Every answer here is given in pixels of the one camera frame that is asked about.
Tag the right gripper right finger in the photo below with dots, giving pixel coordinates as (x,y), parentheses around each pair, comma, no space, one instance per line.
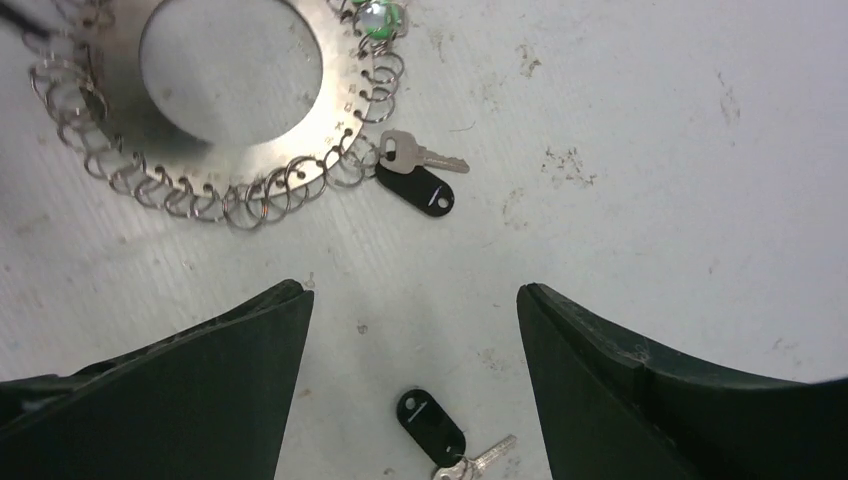
(615,404)

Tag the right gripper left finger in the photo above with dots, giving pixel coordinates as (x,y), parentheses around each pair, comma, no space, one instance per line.
(210,402)

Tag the black tagged key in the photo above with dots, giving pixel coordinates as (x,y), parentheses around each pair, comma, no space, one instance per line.
(403,170)
(441,439)

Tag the metal key organizer disc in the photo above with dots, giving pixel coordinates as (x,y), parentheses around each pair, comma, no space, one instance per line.
(236,113)

